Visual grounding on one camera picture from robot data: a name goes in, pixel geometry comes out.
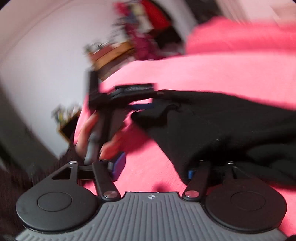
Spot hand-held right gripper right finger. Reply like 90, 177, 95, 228
182, 160, 253, 202

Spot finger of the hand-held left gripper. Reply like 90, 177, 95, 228
128, 102, 156, 112

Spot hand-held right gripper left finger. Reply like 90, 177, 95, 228
51, 152, 127, 202

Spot black pants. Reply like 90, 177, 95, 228
131, 90, 296, 186

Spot person's left hand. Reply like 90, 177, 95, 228
74, 113, 126, 161

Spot wooden furniture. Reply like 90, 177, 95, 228
84, 41, 137, 78

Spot dark box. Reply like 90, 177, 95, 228
51, 104, 82, 141

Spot magenta garment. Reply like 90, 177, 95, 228
129, 32, 163, 61

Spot pink terry bed sheet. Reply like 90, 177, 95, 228
73, 54, 296, 239

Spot red vest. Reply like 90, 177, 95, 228
140, 0, 173, 29

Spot pink bed with smooth sheet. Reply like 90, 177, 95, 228
185, 17, 296, 57

